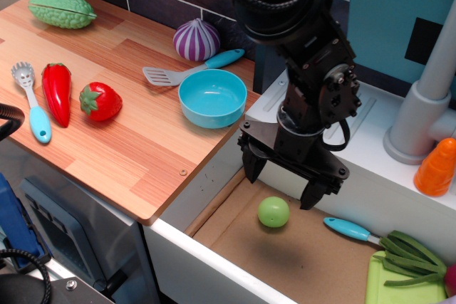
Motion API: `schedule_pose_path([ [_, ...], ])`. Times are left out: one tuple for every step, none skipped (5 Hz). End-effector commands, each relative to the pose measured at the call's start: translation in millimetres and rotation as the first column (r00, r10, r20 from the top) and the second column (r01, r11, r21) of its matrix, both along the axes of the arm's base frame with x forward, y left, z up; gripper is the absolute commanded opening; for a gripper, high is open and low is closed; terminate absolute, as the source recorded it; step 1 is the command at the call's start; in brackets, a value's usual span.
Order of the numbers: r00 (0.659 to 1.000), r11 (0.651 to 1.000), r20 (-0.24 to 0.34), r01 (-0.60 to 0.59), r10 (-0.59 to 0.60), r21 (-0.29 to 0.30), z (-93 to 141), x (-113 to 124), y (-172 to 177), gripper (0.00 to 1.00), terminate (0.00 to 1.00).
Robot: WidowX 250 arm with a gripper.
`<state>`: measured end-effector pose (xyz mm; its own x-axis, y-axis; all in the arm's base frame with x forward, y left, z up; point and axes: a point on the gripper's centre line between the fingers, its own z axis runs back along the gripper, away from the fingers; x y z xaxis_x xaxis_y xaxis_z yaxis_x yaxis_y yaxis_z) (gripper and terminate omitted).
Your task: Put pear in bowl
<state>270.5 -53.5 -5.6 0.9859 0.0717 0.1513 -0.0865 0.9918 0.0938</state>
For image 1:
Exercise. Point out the grey toy oven door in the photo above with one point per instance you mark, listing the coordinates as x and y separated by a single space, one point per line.
87 238

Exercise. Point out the light green cutting board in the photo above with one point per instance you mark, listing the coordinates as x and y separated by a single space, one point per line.
377 292

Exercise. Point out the blue clamp lower left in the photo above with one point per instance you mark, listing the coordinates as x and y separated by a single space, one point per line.
20 232

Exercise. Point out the grey spatula blue handle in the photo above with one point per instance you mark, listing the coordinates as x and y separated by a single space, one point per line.
169 78

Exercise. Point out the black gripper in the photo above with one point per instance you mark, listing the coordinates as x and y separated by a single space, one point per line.
303 155

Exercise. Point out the teal box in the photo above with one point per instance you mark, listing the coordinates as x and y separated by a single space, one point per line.
395 37

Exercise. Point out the blue handled utensil in sink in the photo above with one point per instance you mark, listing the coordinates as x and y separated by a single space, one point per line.
352 230

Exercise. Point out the red toy strawberry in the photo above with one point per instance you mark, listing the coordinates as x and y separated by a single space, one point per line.
99 101

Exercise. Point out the grey toy faucet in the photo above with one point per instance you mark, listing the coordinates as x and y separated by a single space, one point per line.
424 117

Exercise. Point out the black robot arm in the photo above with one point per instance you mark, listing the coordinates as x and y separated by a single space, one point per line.
322 91

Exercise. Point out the purple striped toy onion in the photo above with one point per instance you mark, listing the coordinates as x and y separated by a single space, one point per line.
196 40

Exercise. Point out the green leafy toy vegetable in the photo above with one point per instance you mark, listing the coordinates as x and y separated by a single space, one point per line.
406 256

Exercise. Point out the pink toy at edge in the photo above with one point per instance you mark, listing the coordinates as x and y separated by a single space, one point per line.
450 281

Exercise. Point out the green toy pear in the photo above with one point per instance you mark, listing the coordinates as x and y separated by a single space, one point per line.
273 212

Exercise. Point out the green toy bitter gourd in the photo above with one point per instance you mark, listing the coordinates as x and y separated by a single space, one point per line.
71 14

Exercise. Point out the grey pasta spoon blue handle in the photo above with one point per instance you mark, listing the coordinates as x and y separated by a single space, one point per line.
24 76

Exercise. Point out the blue plastic bowl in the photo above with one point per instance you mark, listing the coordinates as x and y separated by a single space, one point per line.
212 98

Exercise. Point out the orange toy carrot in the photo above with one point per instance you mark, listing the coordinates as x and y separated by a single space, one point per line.
435 174

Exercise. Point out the red toy chili pepper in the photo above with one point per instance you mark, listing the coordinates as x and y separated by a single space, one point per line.
56 85

